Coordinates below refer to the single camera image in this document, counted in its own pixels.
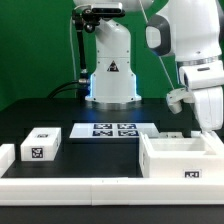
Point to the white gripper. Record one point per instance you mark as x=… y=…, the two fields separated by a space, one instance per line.
x=208 y=108

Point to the white cabinet door panel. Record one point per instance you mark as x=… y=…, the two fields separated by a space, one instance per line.
x=170 y=135
x=211 y=139

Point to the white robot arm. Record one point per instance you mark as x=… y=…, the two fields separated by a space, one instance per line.
x=126 y=40

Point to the white cabinet body box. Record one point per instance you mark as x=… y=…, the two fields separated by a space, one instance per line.
x=178 y=158

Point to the white cabinet top block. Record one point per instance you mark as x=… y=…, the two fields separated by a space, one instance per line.
x=41 y=144

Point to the white obstacle fence bar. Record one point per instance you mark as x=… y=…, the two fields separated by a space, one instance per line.
x=110 y=191

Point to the white side fence block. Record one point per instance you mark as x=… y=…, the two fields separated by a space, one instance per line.
x=7 y=157

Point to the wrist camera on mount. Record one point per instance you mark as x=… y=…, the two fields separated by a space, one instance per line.
x=175 y=98

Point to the white AprilTag base plate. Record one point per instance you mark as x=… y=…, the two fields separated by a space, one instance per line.
x=112 y=130

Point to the grey depth camera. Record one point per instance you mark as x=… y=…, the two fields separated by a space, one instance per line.
x=110 y=9

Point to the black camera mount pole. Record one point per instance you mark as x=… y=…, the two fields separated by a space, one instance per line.
x=81 y=40

